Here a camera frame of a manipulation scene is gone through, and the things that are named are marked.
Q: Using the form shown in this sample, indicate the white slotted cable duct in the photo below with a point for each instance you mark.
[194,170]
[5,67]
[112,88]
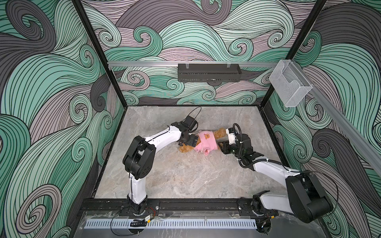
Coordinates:
[173,224]

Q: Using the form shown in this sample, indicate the black perforated wall tray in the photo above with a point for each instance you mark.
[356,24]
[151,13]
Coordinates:
[210,73]

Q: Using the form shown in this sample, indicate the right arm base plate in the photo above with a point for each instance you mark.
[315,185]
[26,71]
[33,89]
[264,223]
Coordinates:
[253,207]

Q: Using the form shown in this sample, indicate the clear acrylic wall box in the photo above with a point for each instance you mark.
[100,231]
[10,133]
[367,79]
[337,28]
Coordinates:
[290,82]

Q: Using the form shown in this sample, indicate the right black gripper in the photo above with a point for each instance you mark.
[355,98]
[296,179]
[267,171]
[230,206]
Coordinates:
[225,146]

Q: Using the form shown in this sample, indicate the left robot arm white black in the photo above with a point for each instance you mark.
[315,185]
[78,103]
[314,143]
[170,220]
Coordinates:
[139,158]

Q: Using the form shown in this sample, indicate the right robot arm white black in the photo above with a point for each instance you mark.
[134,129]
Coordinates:
[305,199]

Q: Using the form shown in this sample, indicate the pink teddy hoodie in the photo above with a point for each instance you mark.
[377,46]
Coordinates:
[207,143]

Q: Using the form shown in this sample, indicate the back aluminium rail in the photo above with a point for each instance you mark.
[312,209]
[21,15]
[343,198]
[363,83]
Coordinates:
[150,63]

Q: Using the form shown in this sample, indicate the brown teddy bear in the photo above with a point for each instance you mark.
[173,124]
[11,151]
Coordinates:
[219,134]

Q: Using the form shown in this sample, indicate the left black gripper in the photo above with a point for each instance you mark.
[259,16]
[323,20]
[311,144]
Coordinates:
[193,141]

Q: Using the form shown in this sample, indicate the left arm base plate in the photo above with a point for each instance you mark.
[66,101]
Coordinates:
[146,207]

